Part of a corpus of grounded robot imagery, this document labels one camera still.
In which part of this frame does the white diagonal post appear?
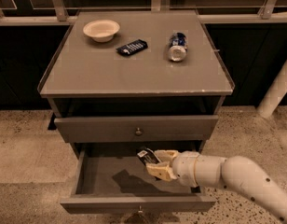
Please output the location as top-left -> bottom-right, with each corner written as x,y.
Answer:
257,60 -> 287,119

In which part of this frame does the blue white soda can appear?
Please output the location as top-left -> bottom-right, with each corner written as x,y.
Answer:
168,32 -> 187,62

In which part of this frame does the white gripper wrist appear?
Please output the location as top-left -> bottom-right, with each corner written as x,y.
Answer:
146,149 -> 199,188

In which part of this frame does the grey drawer cabinet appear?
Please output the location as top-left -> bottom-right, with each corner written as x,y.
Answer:
37,9 -> 236,215

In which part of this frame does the brass middle drawer knob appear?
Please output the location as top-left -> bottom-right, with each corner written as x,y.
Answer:
125,207 -> 149,224

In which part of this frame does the brass upper drawer knob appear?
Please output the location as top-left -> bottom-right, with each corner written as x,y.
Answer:
135,127 -> 143,136

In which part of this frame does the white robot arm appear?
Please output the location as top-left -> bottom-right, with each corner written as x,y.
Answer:
141,149 -> 287,224

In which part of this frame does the metal railing frame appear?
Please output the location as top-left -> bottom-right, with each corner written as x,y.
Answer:
0,0 -> 287,26

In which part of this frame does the open grey middle drawer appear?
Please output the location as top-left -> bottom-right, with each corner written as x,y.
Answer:
61,142 -> 216,214

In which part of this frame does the blue snack bar wrapper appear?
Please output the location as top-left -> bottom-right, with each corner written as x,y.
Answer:
116,39 -> 148,56

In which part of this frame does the brass drawer knob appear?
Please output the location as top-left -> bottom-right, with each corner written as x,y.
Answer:
125,207 -> 149,224
135,127 -> 143,136

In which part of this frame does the closed grey upper drawer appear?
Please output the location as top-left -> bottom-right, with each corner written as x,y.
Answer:
55,115 -> 218,143

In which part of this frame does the black rxbar chocolate bar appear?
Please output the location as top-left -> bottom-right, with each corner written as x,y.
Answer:
136,147 -> 160,165

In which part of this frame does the white paper bowl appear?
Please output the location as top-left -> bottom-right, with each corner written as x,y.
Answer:
83,20 -> 120,43

